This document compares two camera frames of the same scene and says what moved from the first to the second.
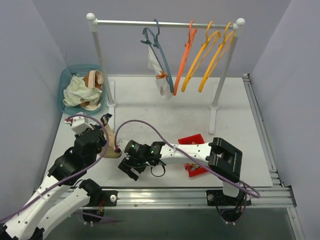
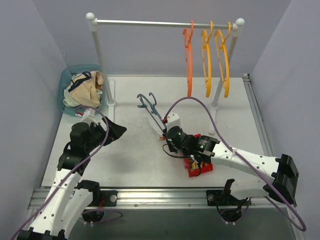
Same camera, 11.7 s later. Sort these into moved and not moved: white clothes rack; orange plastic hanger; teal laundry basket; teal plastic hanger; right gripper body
Moved: right gripper body; orange plastic hanger; teal plastic hanger
Not moved: white clothes rack; teal laundry basket
